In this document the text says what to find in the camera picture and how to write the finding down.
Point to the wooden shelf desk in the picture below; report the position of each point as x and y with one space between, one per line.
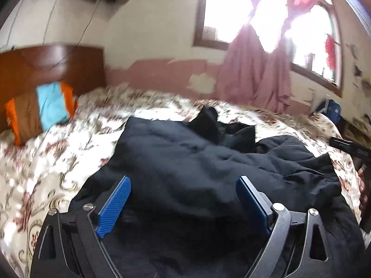
358 130

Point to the floral bedspread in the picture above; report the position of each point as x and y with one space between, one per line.
63 156

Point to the red hanging cloth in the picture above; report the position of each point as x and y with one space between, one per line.
330 50

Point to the black garment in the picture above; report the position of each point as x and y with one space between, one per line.
185 168

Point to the orange blue brown pillow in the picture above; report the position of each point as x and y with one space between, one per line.
49 104

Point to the pink curtain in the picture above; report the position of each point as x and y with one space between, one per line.
240 69
275 78

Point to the blue backpack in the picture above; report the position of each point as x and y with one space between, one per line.
332 110

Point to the wooden headboard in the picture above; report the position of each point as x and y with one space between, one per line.
43 63

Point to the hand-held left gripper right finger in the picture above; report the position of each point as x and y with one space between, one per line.
251 205

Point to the wooden framed window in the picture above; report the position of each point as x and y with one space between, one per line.
223 11

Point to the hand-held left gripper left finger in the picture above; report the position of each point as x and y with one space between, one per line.
114 205

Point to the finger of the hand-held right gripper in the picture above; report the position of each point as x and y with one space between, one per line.
343 144

